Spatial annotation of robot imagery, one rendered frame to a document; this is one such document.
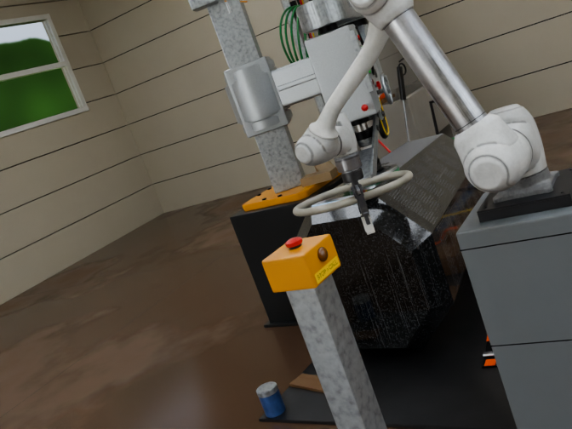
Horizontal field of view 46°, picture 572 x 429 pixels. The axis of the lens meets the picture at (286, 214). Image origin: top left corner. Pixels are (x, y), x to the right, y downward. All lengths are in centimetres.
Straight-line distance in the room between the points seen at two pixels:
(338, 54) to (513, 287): 143
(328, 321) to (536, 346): 95
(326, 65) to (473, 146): 131
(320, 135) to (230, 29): 188
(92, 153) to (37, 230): 155
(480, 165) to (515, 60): 618
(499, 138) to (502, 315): 59
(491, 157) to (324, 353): 75
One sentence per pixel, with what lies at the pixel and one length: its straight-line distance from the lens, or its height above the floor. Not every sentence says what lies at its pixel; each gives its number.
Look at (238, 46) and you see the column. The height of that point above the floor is 166.
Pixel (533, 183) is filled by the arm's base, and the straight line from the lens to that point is 219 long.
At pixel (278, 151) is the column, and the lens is 398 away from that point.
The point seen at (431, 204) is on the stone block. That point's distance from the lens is 316.
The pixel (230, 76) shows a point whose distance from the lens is 394.
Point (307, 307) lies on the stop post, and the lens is 148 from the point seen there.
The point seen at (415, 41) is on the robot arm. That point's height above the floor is 140.
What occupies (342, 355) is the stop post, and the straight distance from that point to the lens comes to 152.
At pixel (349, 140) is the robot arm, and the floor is 115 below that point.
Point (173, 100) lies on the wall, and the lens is 1015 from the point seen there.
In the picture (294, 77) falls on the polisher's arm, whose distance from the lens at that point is 388.
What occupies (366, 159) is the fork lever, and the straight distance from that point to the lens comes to 307.
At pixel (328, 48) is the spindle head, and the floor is 147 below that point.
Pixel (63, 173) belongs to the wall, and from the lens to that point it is 974.
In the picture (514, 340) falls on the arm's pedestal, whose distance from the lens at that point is 227.
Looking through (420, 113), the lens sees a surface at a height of 67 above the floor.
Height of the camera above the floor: 145
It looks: 11 degrees down
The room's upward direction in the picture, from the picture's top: 20 degrees counter-clockwise
